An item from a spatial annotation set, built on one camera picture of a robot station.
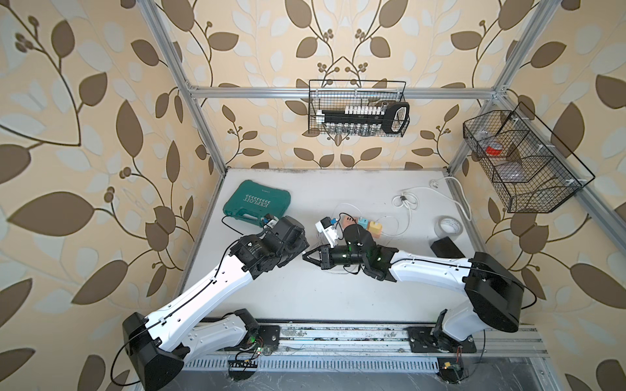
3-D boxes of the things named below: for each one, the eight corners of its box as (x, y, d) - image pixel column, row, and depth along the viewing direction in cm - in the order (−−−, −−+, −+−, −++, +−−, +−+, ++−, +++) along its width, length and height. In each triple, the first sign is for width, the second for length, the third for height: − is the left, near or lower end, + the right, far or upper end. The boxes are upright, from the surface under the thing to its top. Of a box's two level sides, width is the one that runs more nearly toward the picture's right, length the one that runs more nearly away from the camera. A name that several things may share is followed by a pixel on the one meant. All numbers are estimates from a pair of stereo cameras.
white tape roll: (437, 239, 98) (439, 235, 96) (430, 219, 104) (432, 215, 102) (463, 239, 98) (466, 235, 96) (454, 219, 104) (457, 215, 102)
